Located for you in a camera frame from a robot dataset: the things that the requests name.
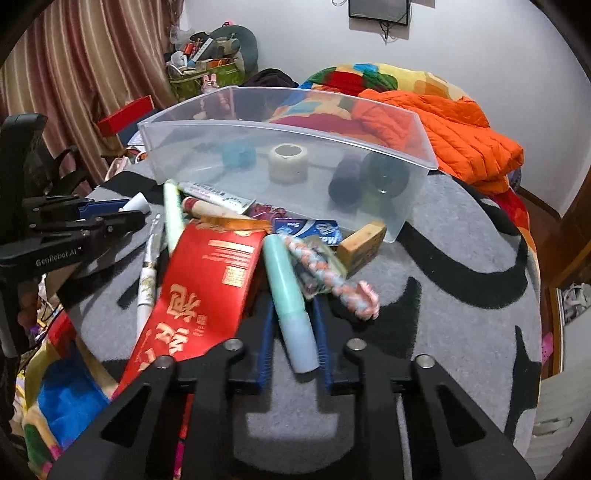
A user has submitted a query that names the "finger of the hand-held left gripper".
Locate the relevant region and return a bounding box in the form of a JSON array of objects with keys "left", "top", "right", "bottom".
[
  {"left": 28, "top": 209, "right": 147, "bottom": 251},
  {"left": 22, "top": 193, "right": 131, "bottom": 219}
]

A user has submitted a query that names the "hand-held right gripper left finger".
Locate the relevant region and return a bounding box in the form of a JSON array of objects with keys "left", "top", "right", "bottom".
[{"left": 46, "top": 293, "right": 276, "bottom": 480}]

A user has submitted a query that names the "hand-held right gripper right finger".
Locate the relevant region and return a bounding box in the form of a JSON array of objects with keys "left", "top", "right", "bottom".
[{"left": 313, "top": 298, "right": 536, "bottom": 480}]

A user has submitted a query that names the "light green tube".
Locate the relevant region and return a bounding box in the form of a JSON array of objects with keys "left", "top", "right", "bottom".
[{"left": 163, "top": 180, "right": 188, "bottom": 257}]

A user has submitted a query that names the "white pen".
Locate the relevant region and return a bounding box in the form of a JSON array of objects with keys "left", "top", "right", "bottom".
[{"left": 136, "top": 215, "right": 162, "bottom": 340}]

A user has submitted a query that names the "mint green tube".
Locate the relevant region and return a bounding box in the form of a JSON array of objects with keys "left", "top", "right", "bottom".
[{"left": 262, "top": 233, "right": 320, "bottom": 374}]

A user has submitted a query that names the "cream tube with red cap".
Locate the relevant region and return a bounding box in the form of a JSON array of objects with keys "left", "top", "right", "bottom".
[{"left": 181, "top": 196, "right": 241, "bottom": 220}]

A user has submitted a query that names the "pink braided rope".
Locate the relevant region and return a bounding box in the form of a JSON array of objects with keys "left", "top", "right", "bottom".
[{"left": 277, "top": 233, "right": 380, "bottom": 320}]

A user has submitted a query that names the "red paper packet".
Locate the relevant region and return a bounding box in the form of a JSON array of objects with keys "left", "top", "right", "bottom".
[{"left": 111, "top": 218, "right": 272, "bottom": 402}]

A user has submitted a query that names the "white printed tube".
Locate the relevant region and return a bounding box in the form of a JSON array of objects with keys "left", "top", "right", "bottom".
[{"left": 178, "top": 181, "right": 256, "bottom": 213}]

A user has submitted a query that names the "clear plastic storage bin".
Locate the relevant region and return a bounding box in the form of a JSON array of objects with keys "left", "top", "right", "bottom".
[{"left": 137, "top": 85, "right": 439, "bottom": 244}]

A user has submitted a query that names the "tan rectangular block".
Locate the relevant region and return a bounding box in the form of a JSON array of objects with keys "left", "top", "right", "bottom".
[{"left": 337, "top": 220, "right": 387, "bottom": 271}]

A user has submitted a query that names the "blue packet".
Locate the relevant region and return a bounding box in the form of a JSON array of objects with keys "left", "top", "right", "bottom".
[{"left": 271, "top": 218, "right": 343, "bottom": 245}]

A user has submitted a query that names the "purple hair tie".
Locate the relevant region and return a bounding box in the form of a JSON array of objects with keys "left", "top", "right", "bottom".
[{"left": 249, "top": 203, "right": 287, "bottom": 220}]

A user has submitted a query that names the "pink bag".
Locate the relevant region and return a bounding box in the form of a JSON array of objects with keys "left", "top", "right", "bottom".
[{"left": 105, "top": 157, "right": 139, "bottom": 182}]

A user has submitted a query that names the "black office chair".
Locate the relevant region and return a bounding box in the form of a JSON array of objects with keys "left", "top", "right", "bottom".
[{"left": 48, "top": 145, "right": 93, "bottom": 192}]

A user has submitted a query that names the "blue notebook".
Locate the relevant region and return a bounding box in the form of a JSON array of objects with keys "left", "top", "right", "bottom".
[{"left": 117, "top": 124, "right": 148, "bottom": 149}]

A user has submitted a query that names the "red box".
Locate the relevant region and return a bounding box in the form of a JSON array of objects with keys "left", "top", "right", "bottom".
[{"left": 97, "top": 95, "right": 155, "bottom": 138}]

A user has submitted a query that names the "striped curtain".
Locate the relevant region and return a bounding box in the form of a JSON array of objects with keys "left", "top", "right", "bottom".
[{"left": 0, "top": 0, "right": 185, "bottom": 185}]

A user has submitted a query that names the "grey black patterned blanket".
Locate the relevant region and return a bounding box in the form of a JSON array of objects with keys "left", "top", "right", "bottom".
[{"left": 55, "top": 164, "right": 543, "bottom": 480}]

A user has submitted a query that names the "white tape roll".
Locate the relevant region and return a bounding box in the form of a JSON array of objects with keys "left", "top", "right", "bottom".
[{"left": 269, "top": 143, "right": 310, "bottom": 183}]

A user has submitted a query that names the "green storage bag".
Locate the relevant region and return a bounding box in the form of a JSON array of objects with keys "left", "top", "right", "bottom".
[{"left": 167, "top": 60, "right": 245, "bottom": 104}]

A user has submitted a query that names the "dark purple cylinder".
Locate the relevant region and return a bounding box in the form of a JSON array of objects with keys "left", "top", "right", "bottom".
[{"left": 329, "top": 157, "right": 365, "bottom": 204}]

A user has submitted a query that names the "dark green bottle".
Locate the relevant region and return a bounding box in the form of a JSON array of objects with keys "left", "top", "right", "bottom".
[{"left": 360, "top": 151, "right": 411, "bottom": 217}]

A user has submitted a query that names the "dark clothing pile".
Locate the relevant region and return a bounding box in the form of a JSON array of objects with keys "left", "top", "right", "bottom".
[{"left": 252, "top": 68, "right": 300, "bottom": 88}]

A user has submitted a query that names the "grey neck pillow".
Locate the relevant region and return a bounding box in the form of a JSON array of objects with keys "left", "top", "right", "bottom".
[{"left": 205, "top": 24, "right": 260, "bottom": 75}]

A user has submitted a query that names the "white cabinet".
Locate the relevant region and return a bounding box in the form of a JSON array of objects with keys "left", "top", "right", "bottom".
[{"left": 526, "top": 369, "right": 578, "bottom": 467}]

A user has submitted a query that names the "orange down jacket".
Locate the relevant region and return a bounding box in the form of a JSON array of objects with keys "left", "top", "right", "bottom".
[{"left": 353, "top": 88, "right": 525, "bottom": 195}]

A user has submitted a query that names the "white shoe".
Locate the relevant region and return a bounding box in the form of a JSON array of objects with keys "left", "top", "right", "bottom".
[{"left": 563, "top": 284, "right": 591, "bottom": 324}]

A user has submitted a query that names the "small wall monitor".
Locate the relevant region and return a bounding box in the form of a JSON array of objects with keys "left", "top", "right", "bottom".
[{"left": 348, "top": 0, "right": 411, "bottom": 27}]

